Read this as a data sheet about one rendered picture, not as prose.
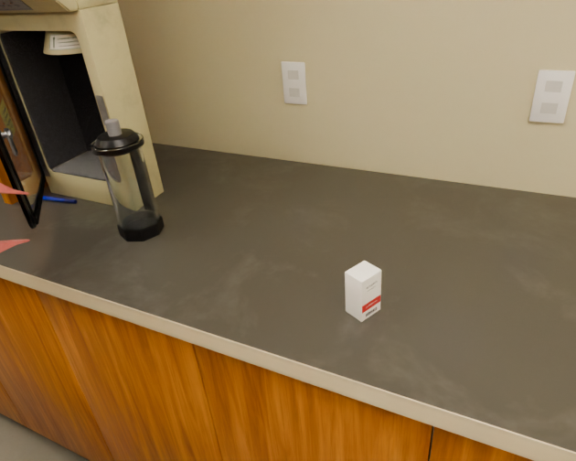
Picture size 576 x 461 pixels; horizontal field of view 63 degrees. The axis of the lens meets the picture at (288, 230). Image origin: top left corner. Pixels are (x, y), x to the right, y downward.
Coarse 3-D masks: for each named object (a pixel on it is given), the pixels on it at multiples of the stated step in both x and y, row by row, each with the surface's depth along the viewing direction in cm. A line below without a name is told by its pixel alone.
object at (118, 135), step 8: (112, 120) 98; (112, 128) 97; (120, 128) 99; (104, 136) 99; (112, 136) 98; (120, 136) 98; (128, 136) 98; (136, 136) 100; (96, 144) 98; (104, 144) 96; (112, 144) 96; (120, 144) 97; (128, 144) 97
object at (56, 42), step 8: (48, 32) 108; (56, 32) 106; (64, 32) 106; (72, 32) 106; (48, 40) 108; (56, 40) 107; (64, 40) 106; (72, 40) 106; (48, 48) 108; (56, 48) 107; (64, 48) 107; (72, 48) 107
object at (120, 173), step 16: (112, 160) 98; (128, 160) 99; (144, 160) 103; (112, 176) 100; (128, 176) 100; (144, 176) 103; (112, 192) 102; (128, 192) 102; (144, 192) 104; (128, 208) 104; (144, 208) 105; (128, 224) 106; (144, 224) 107
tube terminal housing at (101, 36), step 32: (96, 0) 99; (0, 32) 110; (96, 32) 101; (96, 64) 102; (128, 64) 110; (128, 96) 112; (32, 128) 123; (128, 128) 114; (64, 192) 131; (96, 192) 125; (160, 192) 128
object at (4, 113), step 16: (0, 80) 109; (0, 96) 106; (0, 112) 102; (16, 112) 117; (0, 128) 99; (16, 128) 113; (16, 144) 109; (16, 160) 106; (32, 160) 120; (32, 176) 116; (32, 192) 112; (32, 208) 108; (32, 224) 105
